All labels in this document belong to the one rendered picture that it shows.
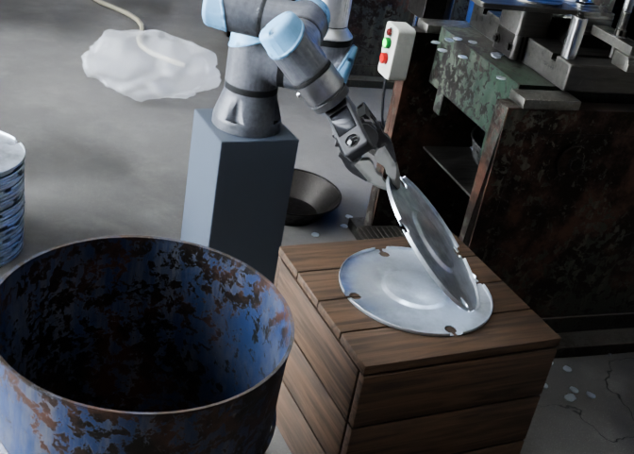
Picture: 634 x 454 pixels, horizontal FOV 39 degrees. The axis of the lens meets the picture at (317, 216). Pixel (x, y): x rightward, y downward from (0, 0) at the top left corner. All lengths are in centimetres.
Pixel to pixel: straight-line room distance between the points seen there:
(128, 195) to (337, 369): 120
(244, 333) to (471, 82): 95
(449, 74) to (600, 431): 90
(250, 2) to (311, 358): 64
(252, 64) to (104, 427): 96
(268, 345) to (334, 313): 21
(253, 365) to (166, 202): 119
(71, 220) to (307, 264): 93
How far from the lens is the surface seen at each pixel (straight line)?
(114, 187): 263
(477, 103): 210
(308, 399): 167
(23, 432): 122
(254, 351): 144
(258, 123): 191
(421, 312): 161
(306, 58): 148
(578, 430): 207
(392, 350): 150
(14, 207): 221
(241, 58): 188
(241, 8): 159
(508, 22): 213
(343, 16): 185
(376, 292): 164
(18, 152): 224
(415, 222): 158
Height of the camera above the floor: 121
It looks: 28 degrees down
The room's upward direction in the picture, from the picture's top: 11 degrees clockwise
